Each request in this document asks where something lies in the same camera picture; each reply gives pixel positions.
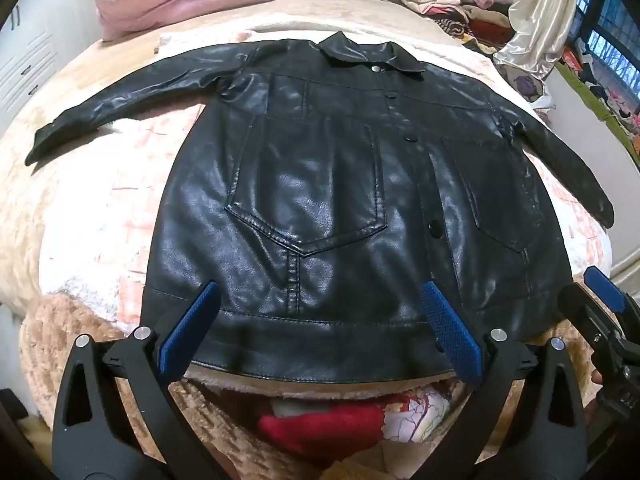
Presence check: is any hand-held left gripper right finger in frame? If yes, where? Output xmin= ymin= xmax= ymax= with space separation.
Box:
xmin=419 ymin=281 xmax=588 ymax=480

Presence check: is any cream satin curtain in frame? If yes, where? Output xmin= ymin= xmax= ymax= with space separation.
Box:
xmin=492 ymin=0 xmax=596 ymax=81

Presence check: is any green sill cloth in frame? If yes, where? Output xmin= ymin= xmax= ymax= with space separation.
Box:
xmin=555 ymin=60 xmax=640 ymax=166

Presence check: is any white bag of clothes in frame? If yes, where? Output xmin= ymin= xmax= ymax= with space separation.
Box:
xmin=510 ymin=72 xmax=556 ymax=111

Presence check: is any floral printed cloth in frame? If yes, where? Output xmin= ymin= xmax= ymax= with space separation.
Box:
xmin=382 ymin=387 xmax=453 ymax=443

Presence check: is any tan fleece bed cover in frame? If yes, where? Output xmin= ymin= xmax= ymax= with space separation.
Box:
xmin=0 ymin=0 xmax=616 ymax=480

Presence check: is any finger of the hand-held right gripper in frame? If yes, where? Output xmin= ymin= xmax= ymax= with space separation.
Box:
xmin=558 ymin=284 xmax=626 ymax=358
xmin=583 ymin=266 xmax=640 ymax=323

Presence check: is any black leather jacket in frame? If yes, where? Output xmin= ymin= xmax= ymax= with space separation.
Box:
xmin=25 ymin=31 xmax=615 ymax=383

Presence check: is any white blanket with orange print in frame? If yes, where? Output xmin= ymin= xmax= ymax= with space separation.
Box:
xmin=30 ymin=25 xmax=616 ymax=341

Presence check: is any red cloth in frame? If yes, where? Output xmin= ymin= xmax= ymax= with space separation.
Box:
xmin=257 ymin=400 xmax=386 ymax=456

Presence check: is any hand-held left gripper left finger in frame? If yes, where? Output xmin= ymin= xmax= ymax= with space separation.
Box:
xmin=52 ymin=280 xmax=223 ymax=480

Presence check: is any pile of folded clothes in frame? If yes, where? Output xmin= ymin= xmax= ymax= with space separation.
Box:
xmin=395 ymin=0 xmax=526 ymax=56

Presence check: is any colourful clutter row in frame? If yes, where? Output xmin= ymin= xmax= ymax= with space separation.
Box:
xmin=562 ymin=45 xmax=640 ymax=161

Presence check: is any window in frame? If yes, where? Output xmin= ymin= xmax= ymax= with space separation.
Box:
xmin=575 ymin=0 xmax=640 ymax=91

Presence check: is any white wardrobe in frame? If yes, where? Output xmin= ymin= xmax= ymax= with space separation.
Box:
xmin=0 ymin=0 xmax=108 ymax=131

